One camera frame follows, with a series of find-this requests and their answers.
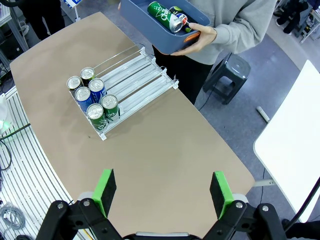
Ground person in grey hoodie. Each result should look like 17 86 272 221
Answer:
152 0 278 106

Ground person in dark clothes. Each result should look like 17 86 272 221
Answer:
273 0 312 36

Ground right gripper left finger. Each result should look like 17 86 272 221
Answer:
36 168 123 240

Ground blue Pocari Sweat can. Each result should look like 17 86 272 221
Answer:
88 78 107 103
74 86 95 111

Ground black right arm cable sleeve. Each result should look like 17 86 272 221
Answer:
281 176 320 240

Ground blue plastic bin orange handles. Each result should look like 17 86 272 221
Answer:
118 0 211 56

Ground white slatted curved platform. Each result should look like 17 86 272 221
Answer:
0 86 85 240

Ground green soda can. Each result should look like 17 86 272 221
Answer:
100 94 120 123
86 102 108 132
146 1 184 33

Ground person's left forearm grey sleeve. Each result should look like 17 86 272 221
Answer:
213 0 278 55

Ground blue white sign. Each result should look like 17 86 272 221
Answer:
62 0 83 23

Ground person's left hand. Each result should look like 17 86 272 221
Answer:
172 22 218 56

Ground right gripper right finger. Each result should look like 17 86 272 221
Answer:
202 170 287 240

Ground aluminium frame rack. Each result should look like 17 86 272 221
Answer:
0 0 30 61

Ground grey tube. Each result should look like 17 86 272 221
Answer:
256 105 271 123

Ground white wire can dispenser rack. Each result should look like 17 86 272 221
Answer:
69 44 180 141

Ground person in black trousers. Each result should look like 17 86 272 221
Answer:
18 0 66 41

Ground dark grey plastic stool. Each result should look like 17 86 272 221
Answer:
201 52 252 105

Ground large white table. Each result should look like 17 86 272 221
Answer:
253 59 320 224

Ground grey coiled cable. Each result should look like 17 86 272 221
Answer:
0 201 26 235

